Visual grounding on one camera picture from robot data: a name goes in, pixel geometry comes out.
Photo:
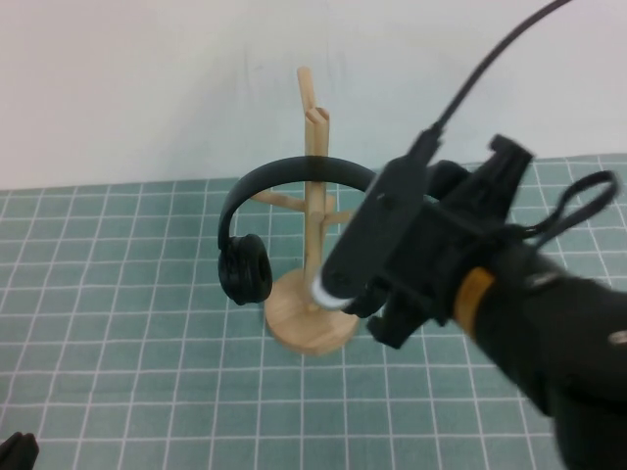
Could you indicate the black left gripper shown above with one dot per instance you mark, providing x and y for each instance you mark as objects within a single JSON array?
[{"x": 19, "y": 455}]

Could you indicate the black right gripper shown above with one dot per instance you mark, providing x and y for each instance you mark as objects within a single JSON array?
[{"x": 455, "y": 235}]

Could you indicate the black over-ear headphones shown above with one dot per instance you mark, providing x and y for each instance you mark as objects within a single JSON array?
[{"x": 245, "y": 267}]

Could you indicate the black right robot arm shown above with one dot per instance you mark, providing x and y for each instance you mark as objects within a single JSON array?
[{"x": 563, "y": 343}]

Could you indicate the wooden tree headphone stand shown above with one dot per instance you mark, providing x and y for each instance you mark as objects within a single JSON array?
[{"x": 303, "y": 328}]

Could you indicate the green checked tablecloth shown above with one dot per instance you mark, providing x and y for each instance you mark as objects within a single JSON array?
[{"x": 147, "y": 343}]

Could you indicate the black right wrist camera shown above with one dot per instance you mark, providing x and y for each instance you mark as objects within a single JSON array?
[{"x": 377, "y": 225}]

